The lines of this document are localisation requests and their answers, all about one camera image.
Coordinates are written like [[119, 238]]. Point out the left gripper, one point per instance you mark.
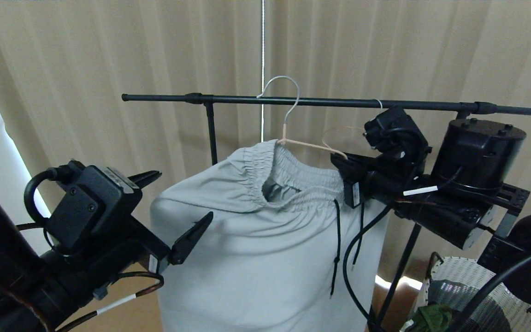
[[118, 267]]

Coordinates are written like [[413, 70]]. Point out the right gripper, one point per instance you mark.
[[385, 180]]

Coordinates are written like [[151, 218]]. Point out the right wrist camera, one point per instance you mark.
[[394, 129]]

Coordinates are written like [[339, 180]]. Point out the pale grey shorts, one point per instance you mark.
[[256, 258]]

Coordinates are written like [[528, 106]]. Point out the beige curtain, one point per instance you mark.
[[109, 55]]

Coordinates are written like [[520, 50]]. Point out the black clothes rack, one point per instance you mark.
[[330, 101]]

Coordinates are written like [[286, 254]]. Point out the white laundry basket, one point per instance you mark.
[[459, 272]]

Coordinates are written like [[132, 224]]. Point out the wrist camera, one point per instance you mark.
[[394, 129], [95, 203]]

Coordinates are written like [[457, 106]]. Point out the green garment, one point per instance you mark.
[[433, 318]]

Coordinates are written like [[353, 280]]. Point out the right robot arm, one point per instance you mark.
[[477, 152]]

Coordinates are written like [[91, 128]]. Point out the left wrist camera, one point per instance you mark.
[[95, 203]]

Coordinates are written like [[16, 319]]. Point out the pink clothes hanger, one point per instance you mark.
[[285, 131], [348, 127]]

